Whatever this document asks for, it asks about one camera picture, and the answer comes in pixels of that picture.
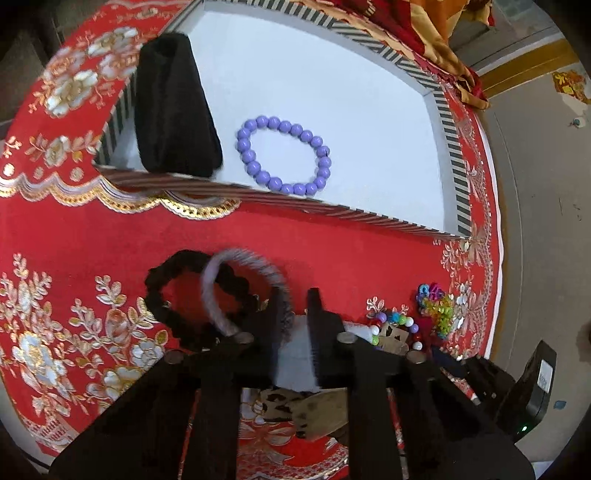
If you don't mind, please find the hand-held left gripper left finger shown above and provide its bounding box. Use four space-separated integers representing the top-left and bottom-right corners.
47 288 291 480

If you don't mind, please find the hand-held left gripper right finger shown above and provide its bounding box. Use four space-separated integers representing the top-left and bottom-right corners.
307 288 537 480

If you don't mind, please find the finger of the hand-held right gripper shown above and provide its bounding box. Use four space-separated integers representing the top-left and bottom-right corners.
431 348 477 385

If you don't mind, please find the white fluffy scrunchie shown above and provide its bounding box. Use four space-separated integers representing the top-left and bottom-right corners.
271 316 385 391

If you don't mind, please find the crystal bracelet with heart beads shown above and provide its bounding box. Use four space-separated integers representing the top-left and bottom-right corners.
416 282 459 340

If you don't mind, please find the grey furry hair band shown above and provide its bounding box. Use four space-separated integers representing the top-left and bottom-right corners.
200 247 294 339

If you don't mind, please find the multicolour round bead bracelet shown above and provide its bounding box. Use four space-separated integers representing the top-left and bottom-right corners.
368 310 424 355

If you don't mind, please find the leopard print scrunchie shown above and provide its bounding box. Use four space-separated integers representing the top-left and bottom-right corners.
250 322 413 445

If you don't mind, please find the black scrunchie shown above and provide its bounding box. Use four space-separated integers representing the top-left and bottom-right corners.
144 250 269 352

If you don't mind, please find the striped cardboard box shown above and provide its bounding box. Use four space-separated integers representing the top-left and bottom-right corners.
92 0 475 241

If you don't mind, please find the red floral tablecloth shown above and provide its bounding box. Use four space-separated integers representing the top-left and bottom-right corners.
0 0 505 480

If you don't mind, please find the black folded cloth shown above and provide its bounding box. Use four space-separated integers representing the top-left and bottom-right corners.
134 33 223 179

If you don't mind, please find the red yellow paper scrap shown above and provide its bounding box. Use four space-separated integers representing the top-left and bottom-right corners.
551 70 591 105

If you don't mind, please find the orange red blanket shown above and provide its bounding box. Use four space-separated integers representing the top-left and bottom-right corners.
305 0 498 112

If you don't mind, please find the purple bead bracelet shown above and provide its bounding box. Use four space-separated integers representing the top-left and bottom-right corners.
235 115 332 197

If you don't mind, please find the yellow wooden door frame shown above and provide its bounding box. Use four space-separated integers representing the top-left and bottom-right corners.
479 39 583 94

